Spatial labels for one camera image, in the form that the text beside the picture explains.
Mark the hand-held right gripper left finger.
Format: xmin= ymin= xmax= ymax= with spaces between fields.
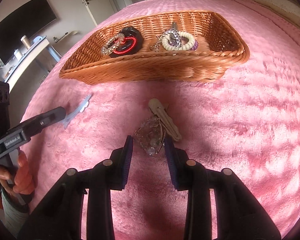
xmin=17 ymin=135 xmax=134 ymax=240

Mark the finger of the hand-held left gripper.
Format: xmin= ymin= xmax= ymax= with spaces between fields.
xmin=22 ymin=106 xmax=67 ymax=137

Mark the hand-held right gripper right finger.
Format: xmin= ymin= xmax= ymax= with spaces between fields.
xmin=164 ymin=137 xmax=282 ymax=240

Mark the crystal rhinestone hair clip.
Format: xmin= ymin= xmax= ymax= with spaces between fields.
xmin=133 ymin=117 xmax=167 ymax=157

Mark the light blue hair clip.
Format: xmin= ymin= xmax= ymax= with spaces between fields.
xmin=61 ymin=94 xmax=93 ymax=130

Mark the beige duckbill hair clip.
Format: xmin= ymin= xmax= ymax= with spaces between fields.
xmin=148 ymin=98 xmax=182 ymax=142

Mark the brown wicker basket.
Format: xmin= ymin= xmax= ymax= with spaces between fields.
xmin=59 ymin=10 xmax=250 ymax=85

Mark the red string bracelet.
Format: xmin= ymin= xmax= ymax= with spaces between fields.
xmin=110 ymin=36 xmax=138 ymax=56

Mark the purple coil hair tie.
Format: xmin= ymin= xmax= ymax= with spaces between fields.
xmin=172 ymin=39 xmax=199 ymax=51

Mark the black bracelet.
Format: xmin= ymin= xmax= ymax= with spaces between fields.
xmin=109 ymin=26 xmax=144 ymax=57

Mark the white coil hair tie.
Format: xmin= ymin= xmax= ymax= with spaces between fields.
xmin=162 ymin=31 xmax=195 ymax=51

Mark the person's left forearm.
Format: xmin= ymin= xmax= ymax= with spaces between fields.
xmin=1 ymin=189 xmax=31 ymax=232

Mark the person's left hand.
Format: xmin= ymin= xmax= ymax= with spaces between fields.
xmin=0 ymin=152 xmax=36 ymax=195

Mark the white curved desk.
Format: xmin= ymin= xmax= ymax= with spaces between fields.
xmin=4 ymin=36 xmax=62 ymax=98

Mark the pink plush blanket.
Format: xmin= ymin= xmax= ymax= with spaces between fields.
xmin=15 ymin=0 xmax=300 ymax=240

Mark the gold thermos bottle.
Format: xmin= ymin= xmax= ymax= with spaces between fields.
xmin=20 ymin=35 xmax=31 ymax=49

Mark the white patterned pillow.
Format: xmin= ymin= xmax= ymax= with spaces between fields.
xmin=241 ymin=0 xmax=300 ymax=18

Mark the black wall television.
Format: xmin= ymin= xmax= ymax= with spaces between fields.
xmin=0 ymin=0 xmax=58 ymax=66

